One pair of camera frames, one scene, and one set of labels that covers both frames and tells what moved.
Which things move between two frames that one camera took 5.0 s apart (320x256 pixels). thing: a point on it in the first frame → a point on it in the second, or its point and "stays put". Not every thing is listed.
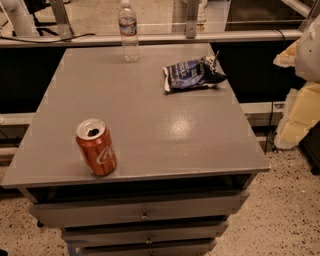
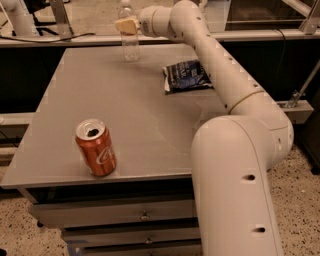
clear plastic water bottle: x=127 y=31 stays put
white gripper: x=309 y=55 → x=144 y=24
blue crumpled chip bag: x=193 y=74 stays put
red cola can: x=96 y=143 stays put
